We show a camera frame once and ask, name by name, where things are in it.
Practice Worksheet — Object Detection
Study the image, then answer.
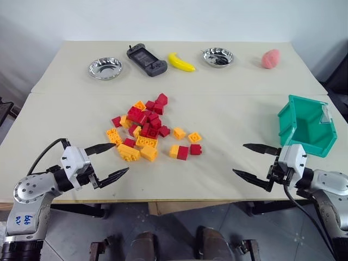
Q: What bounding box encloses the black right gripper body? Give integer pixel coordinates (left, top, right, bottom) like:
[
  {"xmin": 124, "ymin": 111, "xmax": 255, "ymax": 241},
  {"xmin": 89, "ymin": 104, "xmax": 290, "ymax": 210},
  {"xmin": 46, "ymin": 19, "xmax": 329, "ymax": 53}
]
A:
[{"xmin": 266, "ymin": 157, "xmax": 296, "ymax": 188}]

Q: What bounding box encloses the dark rounded shape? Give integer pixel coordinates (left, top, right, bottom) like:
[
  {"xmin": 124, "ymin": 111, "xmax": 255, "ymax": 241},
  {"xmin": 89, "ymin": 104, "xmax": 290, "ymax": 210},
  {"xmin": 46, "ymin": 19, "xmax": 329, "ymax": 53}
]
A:
[
  {"xmin": 194, "ymin": 226, "xmax": 234, "ymax": 261},
  {"xmin": 127, "ymin": 231, "xmax": 159, "ymax": 261}
]

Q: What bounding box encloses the brown metal bracket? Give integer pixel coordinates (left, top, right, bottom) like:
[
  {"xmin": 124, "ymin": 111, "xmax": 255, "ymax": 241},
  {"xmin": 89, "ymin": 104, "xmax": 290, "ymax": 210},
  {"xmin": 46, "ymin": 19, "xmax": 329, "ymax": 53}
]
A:
[
  {"xmin": 89, "ymin": 235, "xmax": 116, "ymax": 261},
  {"xmin": 235, "ymin": 238, "xmax": 260, "ymax": 261}
]

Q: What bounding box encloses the black stand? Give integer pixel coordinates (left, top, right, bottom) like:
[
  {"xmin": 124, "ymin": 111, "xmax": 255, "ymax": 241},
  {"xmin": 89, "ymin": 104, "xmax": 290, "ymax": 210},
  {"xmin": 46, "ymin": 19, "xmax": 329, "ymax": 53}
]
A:
[{"xmin": 0, "ymin": 96, "xmax": 22, "ymax": 121}]

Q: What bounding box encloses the brown cardboard box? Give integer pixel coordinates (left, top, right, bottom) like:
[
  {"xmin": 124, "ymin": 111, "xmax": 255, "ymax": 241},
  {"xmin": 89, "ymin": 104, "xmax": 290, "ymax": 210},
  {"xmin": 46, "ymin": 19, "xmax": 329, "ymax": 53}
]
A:
[{"xmin": 147, "ymin": 201, "xmax": 232, "ymax": 216}]

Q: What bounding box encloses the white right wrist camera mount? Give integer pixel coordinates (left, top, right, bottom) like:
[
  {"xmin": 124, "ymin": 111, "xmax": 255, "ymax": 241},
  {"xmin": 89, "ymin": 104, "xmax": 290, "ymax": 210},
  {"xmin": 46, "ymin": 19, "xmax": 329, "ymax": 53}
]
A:
[{"xmin": 278, "ymin": 144, "xmax": 308, "ymax": 189}]

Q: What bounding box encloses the green plastic bin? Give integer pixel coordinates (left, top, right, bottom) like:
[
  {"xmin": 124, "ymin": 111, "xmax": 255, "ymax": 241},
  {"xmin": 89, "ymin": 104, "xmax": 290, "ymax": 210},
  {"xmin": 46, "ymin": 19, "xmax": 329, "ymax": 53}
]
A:
[{"xmin": 277, "ymin": 94, "xmax": 338, "ymax": 159}]

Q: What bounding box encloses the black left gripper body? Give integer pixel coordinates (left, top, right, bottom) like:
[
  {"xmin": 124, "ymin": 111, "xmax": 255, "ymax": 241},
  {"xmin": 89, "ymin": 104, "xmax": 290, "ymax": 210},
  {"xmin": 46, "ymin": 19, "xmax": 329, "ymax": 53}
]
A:
[{"xmin": 76, "ymin": 164, "xmax": 101, "ymax": 191}]

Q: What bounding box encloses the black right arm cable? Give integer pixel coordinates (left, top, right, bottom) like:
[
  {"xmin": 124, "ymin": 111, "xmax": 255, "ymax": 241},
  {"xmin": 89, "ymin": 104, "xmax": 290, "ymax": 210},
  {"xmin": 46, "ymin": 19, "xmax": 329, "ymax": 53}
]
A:
[{"xmin": 283, "ymin": 184, "xmax": 337, "ymax": 261}]

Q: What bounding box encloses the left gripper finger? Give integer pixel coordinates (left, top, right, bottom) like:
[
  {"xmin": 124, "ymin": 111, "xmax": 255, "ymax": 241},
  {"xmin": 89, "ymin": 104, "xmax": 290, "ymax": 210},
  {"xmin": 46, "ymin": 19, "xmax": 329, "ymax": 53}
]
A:
[
  {"xmin": 84, "ymin": 142, "xmax": 116, "ymax": 157},
  {"xmin": 93, "ymin": 167, "xmax": 130, "ymax": 190}
]

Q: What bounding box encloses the flat orange toy block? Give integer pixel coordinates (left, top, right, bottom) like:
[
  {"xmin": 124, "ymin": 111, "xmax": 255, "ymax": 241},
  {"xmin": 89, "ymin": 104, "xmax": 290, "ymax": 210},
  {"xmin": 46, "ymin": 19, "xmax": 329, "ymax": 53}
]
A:
[{"xmin": 105, "ymin": 128, "xmax": 124, "ymax": 146}]

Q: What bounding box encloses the red plastic building brick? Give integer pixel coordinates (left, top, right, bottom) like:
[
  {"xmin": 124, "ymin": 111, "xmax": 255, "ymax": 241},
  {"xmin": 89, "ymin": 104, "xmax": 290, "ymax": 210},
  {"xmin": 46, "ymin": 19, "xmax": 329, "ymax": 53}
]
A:
[
  {"xmin": 127, "ymin": 106, "xmax": 149, "ymax": 124},
  {"xmin": 139, "ymin": 123, "xmax": 160, "ymax": 140}
]

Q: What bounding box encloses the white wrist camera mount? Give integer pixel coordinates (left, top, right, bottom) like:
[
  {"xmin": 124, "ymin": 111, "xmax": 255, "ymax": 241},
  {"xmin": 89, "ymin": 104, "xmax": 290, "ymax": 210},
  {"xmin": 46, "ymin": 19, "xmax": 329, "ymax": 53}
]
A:
[
  {"xmin": 278, "ymin": 144, "xmax": 308, "ymax": 189},
  {"xmin": 60, "ymin": 146, "xmax": 91, "ymax": 191}
]

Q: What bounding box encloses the pink toy peach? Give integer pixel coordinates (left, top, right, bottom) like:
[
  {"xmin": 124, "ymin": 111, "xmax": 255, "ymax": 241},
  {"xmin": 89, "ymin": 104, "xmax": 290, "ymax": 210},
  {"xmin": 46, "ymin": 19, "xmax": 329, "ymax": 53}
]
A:
[{"xmin": 261, "ymin": 48, "xmax": 281, "ymax": 70}]

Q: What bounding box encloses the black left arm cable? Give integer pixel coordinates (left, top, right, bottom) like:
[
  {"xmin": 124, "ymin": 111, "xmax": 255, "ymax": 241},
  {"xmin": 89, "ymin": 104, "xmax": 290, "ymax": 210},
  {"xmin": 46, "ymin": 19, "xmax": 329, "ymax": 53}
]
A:
[{"xmin": 26, "ymin": 138, "xmax": 69, "ymax": 176}]

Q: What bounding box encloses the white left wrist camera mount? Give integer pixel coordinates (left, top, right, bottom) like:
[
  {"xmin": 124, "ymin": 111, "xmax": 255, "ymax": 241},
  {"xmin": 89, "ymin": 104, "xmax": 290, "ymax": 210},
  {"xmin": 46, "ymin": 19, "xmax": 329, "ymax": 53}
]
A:
[{"xmin": 60, "ymin": 146, "xmax": 91, "ymax": 191}]

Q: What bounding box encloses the dark grey game controller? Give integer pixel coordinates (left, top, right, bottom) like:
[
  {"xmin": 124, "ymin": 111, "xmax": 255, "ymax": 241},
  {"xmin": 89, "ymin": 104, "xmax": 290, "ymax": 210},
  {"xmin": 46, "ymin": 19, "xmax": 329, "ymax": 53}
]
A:
[{"xmin": 126, "ymin": 43, "xmax": 168, "ymax": 78}]

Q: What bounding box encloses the black table frame bar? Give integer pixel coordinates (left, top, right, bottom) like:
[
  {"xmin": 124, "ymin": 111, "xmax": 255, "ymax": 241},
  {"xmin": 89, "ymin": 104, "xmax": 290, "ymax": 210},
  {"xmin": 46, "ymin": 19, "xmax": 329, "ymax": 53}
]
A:
[
  {"xmin": 244, "ymin": 200, "xmax": 299, "ymax": 217},
  {"xmin": 49, "ymin": 202, "xmax": 113, "ymax": 219}
]

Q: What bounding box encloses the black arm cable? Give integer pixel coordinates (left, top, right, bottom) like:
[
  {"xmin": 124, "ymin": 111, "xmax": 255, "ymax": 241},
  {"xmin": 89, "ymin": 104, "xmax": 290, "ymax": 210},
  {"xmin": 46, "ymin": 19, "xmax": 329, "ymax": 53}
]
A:
[
  {"xmin": 26, "ymin": 138, "xmax": 69, "ymax": 176},
  {"xmin": 283, "ymin": 184, "xmax": 337, "ymax": 261}
]

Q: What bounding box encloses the steel bowl with dark bits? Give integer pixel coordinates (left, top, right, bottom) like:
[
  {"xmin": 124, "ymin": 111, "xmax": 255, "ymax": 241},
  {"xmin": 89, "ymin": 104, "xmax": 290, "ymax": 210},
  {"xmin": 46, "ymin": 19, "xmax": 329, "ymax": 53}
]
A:
[{"xmin": 201, "ymin": 47, "xmax": 235, "ymax": 69}]

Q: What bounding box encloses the empty steel bowl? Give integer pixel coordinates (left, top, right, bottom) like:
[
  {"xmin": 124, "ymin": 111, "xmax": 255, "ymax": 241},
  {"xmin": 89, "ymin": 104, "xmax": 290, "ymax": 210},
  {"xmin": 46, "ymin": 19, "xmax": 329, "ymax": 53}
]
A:
[{"xmin": 86, "ymin": 57, "xmax": 124, "ymax": 82}]

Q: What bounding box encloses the dark chair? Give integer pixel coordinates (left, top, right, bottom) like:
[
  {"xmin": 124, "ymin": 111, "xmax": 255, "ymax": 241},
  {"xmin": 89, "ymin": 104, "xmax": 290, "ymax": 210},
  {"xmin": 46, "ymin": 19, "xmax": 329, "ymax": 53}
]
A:
[{"xmin": 320, "ymin": 40, "xmax": 348, "ymax": 123}]

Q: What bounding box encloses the yellow plastic toy brick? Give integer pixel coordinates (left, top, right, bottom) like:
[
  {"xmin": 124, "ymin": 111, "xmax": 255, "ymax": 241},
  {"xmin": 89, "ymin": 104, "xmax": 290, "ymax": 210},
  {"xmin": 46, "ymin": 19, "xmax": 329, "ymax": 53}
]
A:
[{"xmin": 116, "ymin": 143, "xmax": 141, "ymax": 162}]

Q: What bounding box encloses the yellow toy banana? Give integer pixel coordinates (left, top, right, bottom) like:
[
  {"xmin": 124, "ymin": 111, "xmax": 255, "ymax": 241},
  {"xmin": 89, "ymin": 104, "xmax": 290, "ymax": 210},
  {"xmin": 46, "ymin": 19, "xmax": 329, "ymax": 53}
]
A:
[{"xmin": 167, "ymin": 52, "xmax": 197, "ymax": 73}]

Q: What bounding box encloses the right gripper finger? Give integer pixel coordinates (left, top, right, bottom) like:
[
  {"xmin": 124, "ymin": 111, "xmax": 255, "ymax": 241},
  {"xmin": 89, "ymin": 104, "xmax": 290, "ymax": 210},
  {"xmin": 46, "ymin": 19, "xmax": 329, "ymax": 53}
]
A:
[
  {"xmin": 242, "ymin": 143, "xmax": 282, "ymax": 157},
  {"xmin": 232, "ymin": 168, "xmax": 274, "ymax": 192}
]

